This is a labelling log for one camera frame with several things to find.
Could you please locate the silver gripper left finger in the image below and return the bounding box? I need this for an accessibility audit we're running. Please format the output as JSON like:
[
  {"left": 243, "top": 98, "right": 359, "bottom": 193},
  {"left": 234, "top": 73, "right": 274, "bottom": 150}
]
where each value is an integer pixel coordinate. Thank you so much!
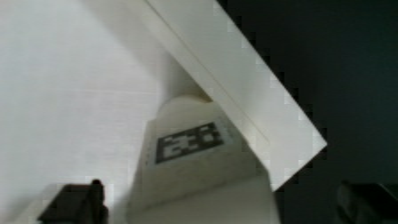
[{"left": 37, "top": 179, "right": 108, "bottom": 224}]

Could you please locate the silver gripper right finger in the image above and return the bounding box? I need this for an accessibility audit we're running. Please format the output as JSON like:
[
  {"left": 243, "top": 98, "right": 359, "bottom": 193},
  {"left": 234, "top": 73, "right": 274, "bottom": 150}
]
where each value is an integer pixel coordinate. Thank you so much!
[{"left": 334, "top": 181, "right": 398, "bottom": 224}]

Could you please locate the white leg with tag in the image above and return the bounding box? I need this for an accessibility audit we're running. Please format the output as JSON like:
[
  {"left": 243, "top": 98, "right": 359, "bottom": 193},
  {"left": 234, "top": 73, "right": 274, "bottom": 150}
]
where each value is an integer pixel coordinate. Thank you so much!
[{"left": 130, "top": 95, "right": 265, "bottom": 213}]

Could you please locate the white square tabletop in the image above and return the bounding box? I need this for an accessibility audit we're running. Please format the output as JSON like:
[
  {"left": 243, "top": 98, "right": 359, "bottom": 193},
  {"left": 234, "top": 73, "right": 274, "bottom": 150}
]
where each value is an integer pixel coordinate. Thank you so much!
[{"left": 0, "top": 0, "right": 206, "bottom": 224}]

